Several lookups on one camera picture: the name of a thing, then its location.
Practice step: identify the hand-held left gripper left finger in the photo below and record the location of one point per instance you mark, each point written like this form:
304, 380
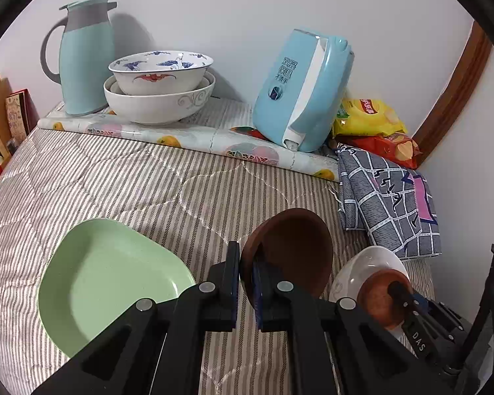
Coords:
224, 292

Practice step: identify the red chip bag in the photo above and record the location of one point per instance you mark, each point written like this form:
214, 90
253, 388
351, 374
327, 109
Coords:
383, 147

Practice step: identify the grey checkered cloth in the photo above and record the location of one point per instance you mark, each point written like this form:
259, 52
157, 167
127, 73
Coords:
378, 205

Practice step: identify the white nested bowl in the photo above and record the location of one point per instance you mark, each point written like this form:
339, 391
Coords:
207, 81

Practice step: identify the large white swirl bowl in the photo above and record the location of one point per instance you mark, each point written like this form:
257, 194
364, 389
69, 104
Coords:
156, 109

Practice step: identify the rolled floral tablecloth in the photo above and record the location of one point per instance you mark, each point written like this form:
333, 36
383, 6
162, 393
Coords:
189, 138

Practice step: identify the light blue electric kettle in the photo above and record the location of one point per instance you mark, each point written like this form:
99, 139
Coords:
288, 103

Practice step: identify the small brown bowl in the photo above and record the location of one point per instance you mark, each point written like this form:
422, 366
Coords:
378, 302
296, 247

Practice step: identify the green plate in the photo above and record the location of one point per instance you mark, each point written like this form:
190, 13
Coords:
107, 279

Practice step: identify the light blue thermos jug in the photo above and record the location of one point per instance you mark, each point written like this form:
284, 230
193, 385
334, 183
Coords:
86, 70

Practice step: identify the striped quilted table cover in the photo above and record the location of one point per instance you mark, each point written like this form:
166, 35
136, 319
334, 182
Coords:
107, 189

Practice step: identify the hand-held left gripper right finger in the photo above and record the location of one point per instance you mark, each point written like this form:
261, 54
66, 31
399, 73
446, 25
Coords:
258, 296

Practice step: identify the patterned brown box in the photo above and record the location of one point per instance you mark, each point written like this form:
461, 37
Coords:
18, 115

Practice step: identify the brown wooden door frame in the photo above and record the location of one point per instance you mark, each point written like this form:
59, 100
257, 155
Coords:
457, 98

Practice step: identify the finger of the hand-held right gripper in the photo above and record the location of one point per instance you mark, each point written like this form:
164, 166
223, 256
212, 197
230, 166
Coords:
422, 303
411, 321

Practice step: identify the yellow chip bag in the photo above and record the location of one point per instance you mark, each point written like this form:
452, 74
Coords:
370, 120

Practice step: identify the blue red patterned bowl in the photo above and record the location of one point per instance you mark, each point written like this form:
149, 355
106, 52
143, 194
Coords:
156, 78

